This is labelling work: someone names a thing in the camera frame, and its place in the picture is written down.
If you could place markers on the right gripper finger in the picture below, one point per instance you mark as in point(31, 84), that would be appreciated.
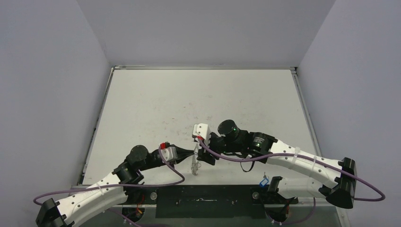
point(201, 147)
point(207, 158)

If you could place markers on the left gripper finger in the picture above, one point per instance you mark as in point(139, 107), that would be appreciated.
point(182, 157)
point(181, 152)

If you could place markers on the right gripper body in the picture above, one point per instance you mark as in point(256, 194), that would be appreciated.
point(207, 150)

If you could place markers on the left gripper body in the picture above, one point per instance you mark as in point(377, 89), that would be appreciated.
point(153, 161)

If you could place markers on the large metal key ring plate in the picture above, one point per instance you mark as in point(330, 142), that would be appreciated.
point(195, 163)

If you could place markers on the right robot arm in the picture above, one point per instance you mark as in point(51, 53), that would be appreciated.
point(329, 179)

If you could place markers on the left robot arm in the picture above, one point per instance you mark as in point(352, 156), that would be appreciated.
point(113, 189)

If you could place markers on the blue tagged key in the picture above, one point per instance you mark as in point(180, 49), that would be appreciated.
point(265, 180)

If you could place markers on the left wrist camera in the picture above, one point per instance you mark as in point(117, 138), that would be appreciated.
point(167, 152)

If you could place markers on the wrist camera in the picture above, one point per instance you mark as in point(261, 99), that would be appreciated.
point(167, 152)
point(201, 130)

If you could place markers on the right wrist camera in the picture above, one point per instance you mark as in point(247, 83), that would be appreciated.
point(201, 130)

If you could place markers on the aluminium rail front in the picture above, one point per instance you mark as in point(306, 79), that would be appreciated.
point(269, 194)

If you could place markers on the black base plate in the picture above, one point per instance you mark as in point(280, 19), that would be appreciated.
point(174, 208)

